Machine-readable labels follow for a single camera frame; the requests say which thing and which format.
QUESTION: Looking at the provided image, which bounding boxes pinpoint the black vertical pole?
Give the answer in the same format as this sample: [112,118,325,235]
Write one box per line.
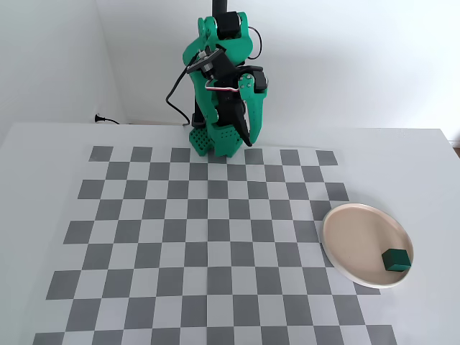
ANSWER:
[211,0,230,17]

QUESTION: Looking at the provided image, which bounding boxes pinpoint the green perforated robot base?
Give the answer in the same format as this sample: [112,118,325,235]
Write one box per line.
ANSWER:
[188,124,242,158]

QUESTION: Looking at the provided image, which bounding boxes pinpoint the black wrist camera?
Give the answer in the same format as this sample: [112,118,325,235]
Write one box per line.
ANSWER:
[185,47,235,81]

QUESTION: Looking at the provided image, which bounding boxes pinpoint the white red servo wire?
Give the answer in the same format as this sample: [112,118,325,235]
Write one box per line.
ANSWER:
[203,79,241,95]

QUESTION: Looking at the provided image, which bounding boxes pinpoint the black motor cable loop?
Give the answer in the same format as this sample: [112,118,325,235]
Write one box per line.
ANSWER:
[247,26,264,61]

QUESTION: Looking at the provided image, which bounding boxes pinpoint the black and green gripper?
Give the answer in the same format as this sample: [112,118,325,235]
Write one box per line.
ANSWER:
[211,63,270,148]

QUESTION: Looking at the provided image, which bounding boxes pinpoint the pink round plate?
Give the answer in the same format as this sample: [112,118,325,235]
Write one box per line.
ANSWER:
[321,202,415,290]

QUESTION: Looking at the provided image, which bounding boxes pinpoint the grey white checkered mat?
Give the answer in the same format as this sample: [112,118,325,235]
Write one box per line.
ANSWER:
[33,144,398,345]

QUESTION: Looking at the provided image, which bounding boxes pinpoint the black wall plug with cord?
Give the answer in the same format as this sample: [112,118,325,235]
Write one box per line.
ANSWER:
[94,114,121,126]

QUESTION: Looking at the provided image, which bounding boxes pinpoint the dark green dice cube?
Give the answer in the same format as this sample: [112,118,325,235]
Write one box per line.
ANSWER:
[381,248,412,272]

